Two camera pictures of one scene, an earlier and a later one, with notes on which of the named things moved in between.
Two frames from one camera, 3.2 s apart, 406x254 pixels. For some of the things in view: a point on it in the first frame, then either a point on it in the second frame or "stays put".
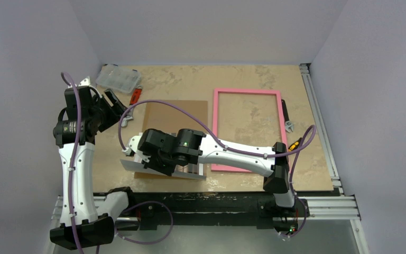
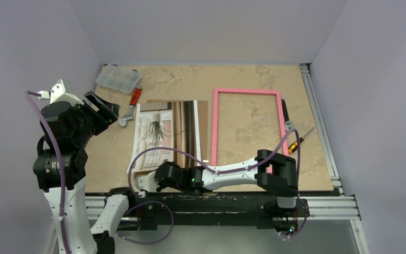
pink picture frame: (215, 101) stays put
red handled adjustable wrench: (135, 99) stays put
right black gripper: (153, 162) -> (159, 175)
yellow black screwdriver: (295, 145) stays put
